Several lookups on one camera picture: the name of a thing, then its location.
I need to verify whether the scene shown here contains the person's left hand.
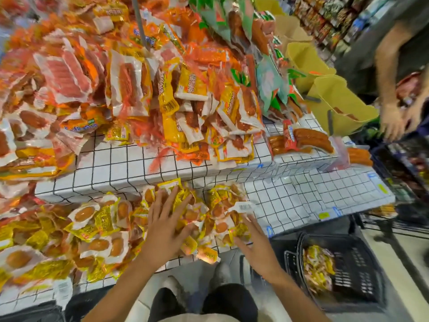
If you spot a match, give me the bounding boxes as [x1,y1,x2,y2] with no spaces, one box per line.
[139,187,200,271]

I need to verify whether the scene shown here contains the person's right hand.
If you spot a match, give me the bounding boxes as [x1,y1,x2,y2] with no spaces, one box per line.
[235,214,288,284]

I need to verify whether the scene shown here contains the heap of yellow sausage bundles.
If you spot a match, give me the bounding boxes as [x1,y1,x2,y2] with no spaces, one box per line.
[302,245,337,294]

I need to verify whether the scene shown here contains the tiled white display table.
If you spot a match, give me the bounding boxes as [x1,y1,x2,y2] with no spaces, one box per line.
[0,114,396,316]

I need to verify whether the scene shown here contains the black shopping basket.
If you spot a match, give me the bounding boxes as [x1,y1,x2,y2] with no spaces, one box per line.
[282,231,387,313]

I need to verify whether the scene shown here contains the pile of small snack packets tier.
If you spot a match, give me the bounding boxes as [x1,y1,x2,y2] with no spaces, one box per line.
[0,178,259,292]

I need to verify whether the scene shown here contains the red label brown sausage pack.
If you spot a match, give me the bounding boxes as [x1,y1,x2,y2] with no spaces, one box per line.
[268,124,335,156]

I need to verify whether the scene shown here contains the long orange sausage pack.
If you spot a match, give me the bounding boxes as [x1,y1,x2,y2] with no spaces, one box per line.
[347,147,374,167]

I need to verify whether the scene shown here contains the large pile of sausage packets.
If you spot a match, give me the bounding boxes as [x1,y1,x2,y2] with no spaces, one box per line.
[0,0,269,199]

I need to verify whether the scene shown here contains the pile of sausage packets tier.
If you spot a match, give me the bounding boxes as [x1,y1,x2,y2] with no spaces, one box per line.
[188,0,309,125]

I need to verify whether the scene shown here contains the person's left forearm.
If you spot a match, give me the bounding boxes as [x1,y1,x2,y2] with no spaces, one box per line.
[82,261,177,322]

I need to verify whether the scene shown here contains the black shorts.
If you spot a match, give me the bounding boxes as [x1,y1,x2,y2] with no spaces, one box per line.
[147,284,260,322]

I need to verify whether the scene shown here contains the blue yellow price label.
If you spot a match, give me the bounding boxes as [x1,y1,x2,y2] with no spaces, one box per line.
[317,206,344,221]
[366,172,391,196]

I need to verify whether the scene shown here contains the grey metal pole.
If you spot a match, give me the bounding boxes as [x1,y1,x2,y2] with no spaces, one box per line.
[129,0,154,52]

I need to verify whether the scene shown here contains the store shelving with packaged goods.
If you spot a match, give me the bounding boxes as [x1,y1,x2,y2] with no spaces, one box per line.
[285,0,396,64]

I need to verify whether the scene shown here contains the black wire shopping cart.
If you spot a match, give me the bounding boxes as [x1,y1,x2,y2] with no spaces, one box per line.
[358,134,429,235]

